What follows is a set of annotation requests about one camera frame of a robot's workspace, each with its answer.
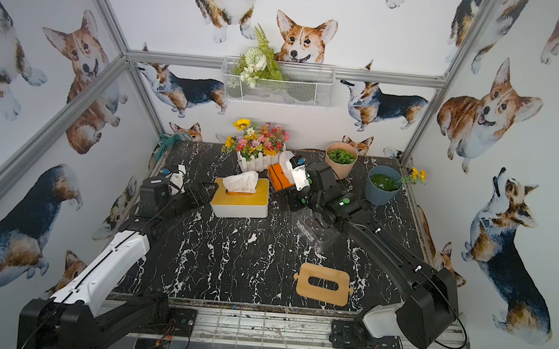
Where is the teal cloth in corner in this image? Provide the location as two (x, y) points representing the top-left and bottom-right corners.
(152, 133), (190, 162)

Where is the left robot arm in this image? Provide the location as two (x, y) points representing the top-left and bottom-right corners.
(16, 176), (218, 349)

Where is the white tissue box base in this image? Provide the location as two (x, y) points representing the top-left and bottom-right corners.
(211, 203), (268, 219)

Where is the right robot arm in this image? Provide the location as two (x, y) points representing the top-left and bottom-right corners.
(282, 155), (458, 349)

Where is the white fence flower planter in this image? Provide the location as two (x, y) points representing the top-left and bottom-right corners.
(222, 118), (290, 172)

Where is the orange tissue paper pack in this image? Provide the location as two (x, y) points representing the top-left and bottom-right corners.
(222, 171), (259, 195)

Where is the peach pot with succulent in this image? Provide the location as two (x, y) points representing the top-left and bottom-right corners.
(325, 142), (358, 179)

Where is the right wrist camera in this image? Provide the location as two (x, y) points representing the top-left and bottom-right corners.
(284, 155), (310, 191)

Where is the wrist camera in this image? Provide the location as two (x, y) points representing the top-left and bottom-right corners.
(160, 164), (186, 196)
(284, 155), (310, 191)

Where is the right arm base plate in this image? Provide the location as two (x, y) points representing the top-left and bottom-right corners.
(329, 320), (401, 349)

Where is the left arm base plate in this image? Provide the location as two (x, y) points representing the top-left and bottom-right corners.
(129, 307), (199, 338)

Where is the clear plastic tissue box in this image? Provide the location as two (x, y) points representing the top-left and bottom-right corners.
(292, 209), (340, 254)

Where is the wooden tissue box lid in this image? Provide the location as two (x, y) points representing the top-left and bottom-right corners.
(293, 263), (354, 307)

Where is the white wire wall basket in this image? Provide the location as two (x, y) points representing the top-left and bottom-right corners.
(221, 56), (336, 108)

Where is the yellow tissue box lid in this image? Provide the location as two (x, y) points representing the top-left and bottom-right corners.
(211, 178), (270, 207)

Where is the blue pot with yellow flowers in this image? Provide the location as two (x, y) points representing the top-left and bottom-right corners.
(364, 166), (427, 207)

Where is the white flower green fern bouquet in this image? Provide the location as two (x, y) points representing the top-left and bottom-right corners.
(232, 24), (286, 88)

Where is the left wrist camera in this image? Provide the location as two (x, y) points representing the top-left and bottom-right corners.
(160, 164), (186, 196)

